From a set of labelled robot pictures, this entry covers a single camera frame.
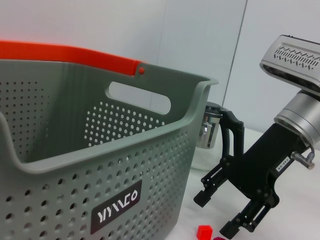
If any glass pitcher black handle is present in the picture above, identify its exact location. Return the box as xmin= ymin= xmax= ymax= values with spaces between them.
xmin=191 ymin=101 xmax=245 ymax=173

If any right gripper silver cable plug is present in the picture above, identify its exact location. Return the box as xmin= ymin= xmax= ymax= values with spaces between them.
xmin=291 ymin=144 xmax=316 ymax=171

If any small red brick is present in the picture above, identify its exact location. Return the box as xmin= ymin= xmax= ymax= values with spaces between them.
xmin=196 ymin=224 xmax=214 ymax=240

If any grey-green perforated storage bin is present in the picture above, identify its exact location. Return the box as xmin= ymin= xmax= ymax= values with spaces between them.
xmin=0 ymin=58 xmax=220 ymax=240

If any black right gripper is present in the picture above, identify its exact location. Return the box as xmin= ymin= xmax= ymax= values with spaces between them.
xmin=193 ymin=123 xmax=310 ymax=238

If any orange bin handle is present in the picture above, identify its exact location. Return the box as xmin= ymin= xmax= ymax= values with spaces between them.
xmin=0 ymin=40 xmax=147 ymax=77

